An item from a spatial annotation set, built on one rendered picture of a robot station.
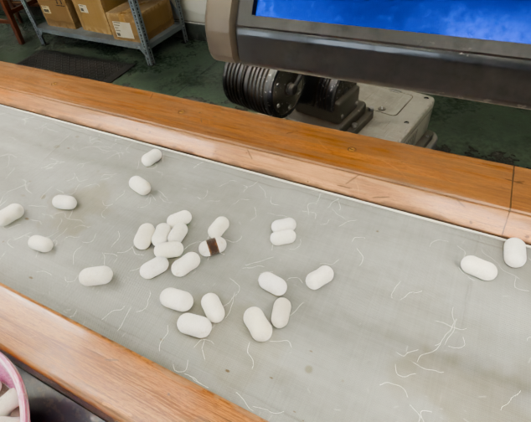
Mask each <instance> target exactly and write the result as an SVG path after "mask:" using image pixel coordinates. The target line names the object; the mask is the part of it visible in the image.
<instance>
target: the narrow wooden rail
mask: <svg viewBox="0 0 531 422"><path fill-rule="evenodd" d="M0 352H1V353H2V354H4V355H5V356H6V357H7V358H8V359H9V360H10V361H11V362H12V363H13V364H14V365H16V366H17V367H19V368H21V369H22V370H23V371H25V372H26V373H29V374H30V375H32V376H33V377H35V378H36V379H38V380H40V381H41V382H43V383H45V384H47V385H48V386H50V388H52V389H54V390H56V391H57V392H59V393H61V394H63V395H64V396H65V397H67V398H68V399H70V400H72V401H74V402H75V403H77V404H78V405H80V406H81V407H83V408H84V409H87V410H88V411H90V412H91V413H92V414H94V415H96V416H98V417H99V418H101V419H103V420H104V421H105V422H269V421H267V420H266V419H263V418H261V417H260V416H258V415H256V414H253V413H251V412H250V411H248V410H246V409H244V408H242V407H240V406H239V405H237V404H234V403H232V402H230V401H228V400H227V399H224V398H222V397H221V396H219V395H217V394H215V393H213V392H211V391H209V390H207V389H205V388H203V387H201V386H199V385H198V384H196V383H194V382H192V381H190V380H188V379H186V378H184V377H182V376H180V375H178V374H176V373H175V372H173V371H171V370H169V369H167V368H165V367H163V366H161V365H159V364H157V363H155V362H153V361H152V360H150V359H148V358H145V357H143V356H142V355H140V354H138V353H135V352H133V351H132V350H130V349H129V348H127V347H124V346H122V345H121V344H119V343H117V342H114V341H112V340H111V339H109V338H107V337H105V336H103V335H101V334H100V333H98V332H95V331H93V330H91V329H89V328H88V327H85V326H84V325H82V324H80V323H78V322H76V321H74V320H72V319H70V318H68V317H67V316H64V315H62V314H61V313H59V312H57V311H55V310H53V309H51V308H49V307H47V306H45V305H43V304H41V303H39V302H38V301H36V300H34V299H32V298H30V297H28V296H26V295H24V294H22V293H20V292H18V291H15V290H14V289H13V288H11V287H9V286H6V285H4V284H3V283H1V282H0Z"/></svg>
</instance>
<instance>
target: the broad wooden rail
mask: <svg viewBox="0 0 531 422"><path fill-rule="evenodd" d="M0 105H3V106H9V107H12V108H15V109H19V110H22V111H27V112H31V113H34V114H37V115H41V116H47V117H49V118H53V119H56V120H60V121H65V122H69V123H72V124H76V125H78V126H84V127H88V128H90V129H94V130H97V131H103V132H106V133H110V134H113V135H116V136H122V137H125V138H128V139H132V140H135V141H139V142H144V143H147V144H151V145H153V146H157V147H163V148H166V149H169V150H173V151H176V152H181V153H185V154H188V155H191V156H195V157H201V158H203V159H207V160H210V161H214V162H219V163H223V164H226V165H229V166H232V167H238V168H241V169H244V170H248V171H252V172H257V173H260V174H264V175H267V176H270V177H274V178H279V179H282V180H286V181H289V182H293V183H298V184H301V185H305V186H308V187H311V188H317V189H320V190H323V191H327V192H330V193H335V194H339V195H343V196H345V197H349V198H355V199H357V200H361V201H364V202H368V203H373V204H377V205H380V206H383V207H386V208H392V209H395V210H399V211H402V212H406V213H408V214H414V215H418V216H421V217H424V218H428V219H433V220H436V221H440V222H443V223H447V224H452V225H455V226H459V227H462V228H465V229H471V230H474V231H477V232H481V233H484V234H490V235H493V236H497V237H499V238H503V239H511V238H518V239H521V240H522V241H523V242H524V243H525V244H527V245H531V169H527V168H523V167H515V166H511V165H507V164H503V163H499V162H491V161H487V160H482V159H478V158H474V157H466V156H462V155H458V154H454V153H449V152H442V151H437V150H433V149H429V148H425V147H418V146H413V145H409V144H404V143H400V142H392V141H388V140H385V139H380V138H376V137H371V136H364V135H359V134H355V133H351V132H347V131H340V130H335V129H331V128H326V127H322V126H314V125H310V124H307V123H302V122H298V121H290V120H286V119H281V118H277V117H273V116H266V115H261V114H255V113H251V112H248V111H241V110H236V109H233V108H229V107H224V106H220V105H212V104H208V103H203V102H199V101H196V100H188V99H184V98H179V97H175V96H170V95H163V94H159V93H155V92H151V91H146V90H139V89H134V88H130V87H126V86H122V85H114V84H110V83H106V82H101V81H97V80H90V79H86V78H81V77H77V76H73V75H65V74H61V73H57V72H53V71H48V70H44V69H36V68H32V67H28V66H24V65H20V64H12V63H8V62H3V61H0Z"/></svg>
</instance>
